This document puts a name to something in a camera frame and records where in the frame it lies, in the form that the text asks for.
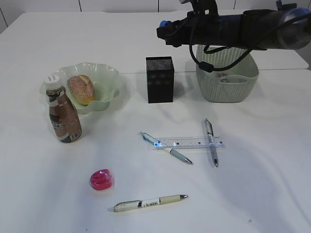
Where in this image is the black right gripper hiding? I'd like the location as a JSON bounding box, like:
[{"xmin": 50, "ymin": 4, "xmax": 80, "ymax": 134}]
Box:
[{"xmin": 156, "ymin": 11, "xmax": 220, "ymax": 48}]

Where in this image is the large paper ball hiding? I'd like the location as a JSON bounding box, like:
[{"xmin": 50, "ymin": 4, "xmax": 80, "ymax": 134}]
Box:
[{"xmin": 215, "ymin": 72, "xmax": 228, "ymax": 83}]

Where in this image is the clear plastic ruler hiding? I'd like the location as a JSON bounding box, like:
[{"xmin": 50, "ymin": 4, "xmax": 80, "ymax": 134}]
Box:
[{"xmin": 159, "ymin": 136, "xmax": 225, "ymax": 149}]

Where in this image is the sesame bread roll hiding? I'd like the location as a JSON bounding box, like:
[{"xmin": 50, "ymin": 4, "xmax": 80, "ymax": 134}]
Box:
[{"xmin": 67, "ymin": 74, "xmax": 95, "ymax": 105}]

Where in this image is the brown drink bottle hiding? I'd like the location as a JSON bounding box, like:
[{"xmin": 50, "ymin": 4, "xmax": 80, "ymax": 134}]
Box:
[{"xmin": 44, "ymin": 75, "xmax": 82, "ymax": 143}]

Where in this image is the pink pencil sharpener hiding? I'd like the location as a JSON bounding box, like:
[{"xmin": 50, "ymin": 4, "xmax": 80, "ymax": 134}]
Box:
[{"xmin": 90, "ymin": 169, "xmax": 114, "ymax": 191}]

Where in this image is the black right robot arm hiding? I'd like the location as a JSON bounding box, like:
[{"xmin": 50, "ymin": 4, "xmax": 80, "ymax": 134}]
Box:
[{"xmin": 156, "ymin": 8, "xmax": 311, "ymax": 50}]

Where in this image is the black pen holder box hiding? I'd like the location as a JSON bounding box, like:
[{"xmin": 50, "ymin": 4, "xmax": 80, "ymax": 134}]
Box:
[{"xmin": 146, "ymin": 56, "xmax": 174, "ymax": 103}]

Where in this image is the green woven plastic basket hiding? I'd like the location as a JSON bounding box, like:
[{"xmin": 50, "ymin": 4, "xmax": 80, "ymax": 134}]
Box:
[{"xmin": 196, "ymin": 45, "xmax": 259, "ymax": 103}]

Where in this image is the grey white pen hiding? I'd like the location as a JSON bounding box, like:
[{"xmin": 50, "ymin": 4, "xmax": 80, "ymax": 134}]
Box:
[{"xmin": 204, "ymin": 118, "xmax": 219, "ymax": 167}]

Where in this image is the green ruffled glass plate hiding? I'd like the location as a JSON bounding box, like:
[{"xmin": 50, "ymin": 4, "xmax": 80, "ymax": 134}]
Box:
[{"xmin": 39, "ymin": 62, "xmax": 122, "ymax": 114}]

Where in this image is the teal white pen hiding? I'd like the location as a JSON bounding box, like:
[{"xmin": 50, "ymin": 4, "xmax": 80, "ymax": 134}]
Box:
[{"xmin": 139, "ymin": 132, "xmax": 193, "ymax": 165}]

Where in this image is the cream white pen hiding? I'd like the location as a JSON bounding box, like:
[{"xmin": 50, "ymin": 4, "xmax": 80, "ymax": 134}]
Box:
[{"xmin": 108, "ymin": 195, "xmax": 189, "ymax": 212}]

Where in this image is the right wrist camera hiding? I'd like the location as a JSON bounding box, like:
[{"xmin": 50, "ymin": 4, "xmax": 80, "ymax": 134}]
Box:
[{"xmin": 179, "ymin": 0, "xmax": 219, "ymax": 16}]

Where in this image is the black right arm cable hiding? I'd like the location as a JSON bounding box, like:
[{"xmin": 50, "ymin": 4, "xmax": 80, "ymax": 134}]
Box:
[{"xmin": 189, "ymin": 4, "xmax": 311, "ymax": 73}]

